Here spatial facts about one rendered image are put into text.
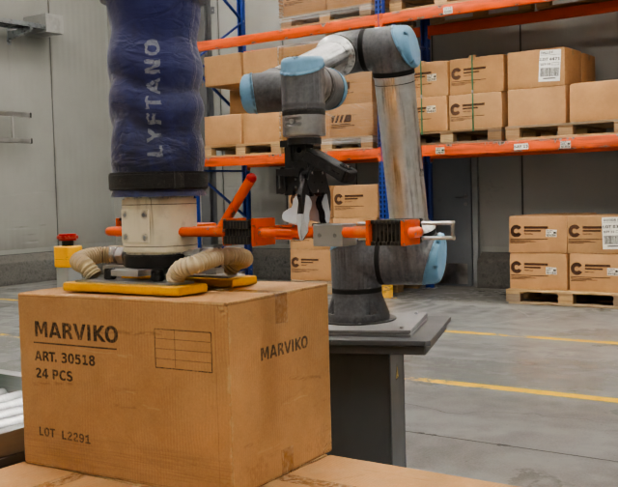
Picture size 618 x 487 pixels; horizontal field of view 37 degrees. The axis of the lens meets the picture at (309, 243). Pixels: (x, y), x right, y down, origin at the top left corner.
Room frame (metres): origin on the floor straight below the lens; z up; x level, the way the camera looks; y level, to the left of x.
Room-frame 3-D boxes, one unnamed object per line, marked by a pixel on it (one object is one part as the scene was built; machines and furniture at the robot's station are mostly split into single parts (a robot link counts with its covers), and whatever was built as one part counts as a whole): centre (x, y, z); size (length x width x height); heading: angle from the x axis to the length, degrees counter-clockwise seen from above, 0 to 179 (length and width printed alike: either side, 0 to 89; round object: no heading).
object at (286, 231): (2.15, 0.11, 1.08); 0.93 x 0.30 x 0.04; 58
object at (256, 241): (2.02, 0.13, 1.08); 0.10 x 0.08 x 0.06; 148
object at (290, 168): (1.95, 0.01, 1.21); 0.09 x 0.08 x 0.12; 57
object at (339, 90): (2.06, -0.03, 1.38); 0.12 x 0.12 x 0.09; 69
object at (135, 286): (2.07, 0.39, 0.97); 0.34 x 0.10 x 0.05; 58
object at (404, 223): (1.83, -0.17, 1.08); 0.08 x 0.07 x 0.05; 58
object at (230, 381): (2.16, 0.32, 0.74); 0.60 x 0.40 x 0.40; 59
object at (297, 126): (1.94, 0.01, 1.29); 0.10 x 0.09 x 0.05; 147
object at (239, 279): (2.23, 0.29, 0.97); 0.34 x 0.10 x 0.05; 58
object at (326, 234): (1.91, -0.05, 1.07); 0.07 x 0.07 x 0.04; 58
